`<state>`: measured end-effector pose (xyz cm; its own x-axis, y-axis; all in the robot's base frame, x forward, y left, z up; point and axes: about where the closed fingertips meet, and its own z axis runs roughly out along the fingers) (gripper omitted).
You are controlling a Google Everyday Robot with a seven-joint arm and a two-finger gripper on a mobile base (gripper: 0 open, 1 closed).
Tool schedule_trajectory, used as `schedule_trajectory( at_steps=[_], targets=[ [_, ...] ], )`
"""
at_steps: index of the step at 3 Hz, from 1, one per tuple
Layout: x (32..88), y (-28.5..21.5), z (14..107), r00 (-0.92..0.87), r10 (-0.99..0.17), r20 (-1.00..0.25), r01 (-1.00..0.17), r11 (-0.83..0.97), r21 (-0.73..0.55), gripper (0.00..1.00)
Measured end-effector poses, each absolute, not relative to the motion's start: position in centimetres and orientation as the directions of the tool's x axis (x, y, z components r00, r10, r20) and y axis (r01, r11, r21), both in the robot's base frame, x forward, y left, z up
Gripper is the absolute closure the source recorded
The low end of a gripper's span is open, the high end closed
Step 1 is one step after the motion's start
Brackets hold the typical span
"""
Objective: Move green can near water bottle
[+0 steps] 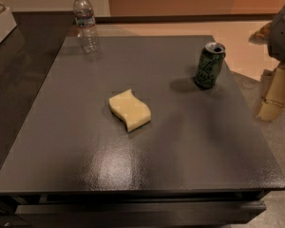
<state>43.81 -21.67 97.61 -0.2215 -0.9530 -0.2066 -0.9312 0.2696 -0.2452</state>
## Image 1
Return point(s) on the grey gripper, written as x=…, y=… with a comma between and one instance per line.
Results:
x=283, y=37

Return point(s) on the green soda can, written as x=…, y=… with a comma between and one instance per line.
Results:
x=210, y=62

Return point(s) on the clear plastic water bottle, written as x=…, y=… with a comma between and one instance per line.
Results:
x=86, y=24

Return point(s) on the yellow sponge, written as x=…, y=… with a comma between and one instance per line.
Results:
x=131, y=111

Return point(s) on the white box at left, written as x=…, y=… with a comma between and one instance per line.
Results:
x=7, y=24

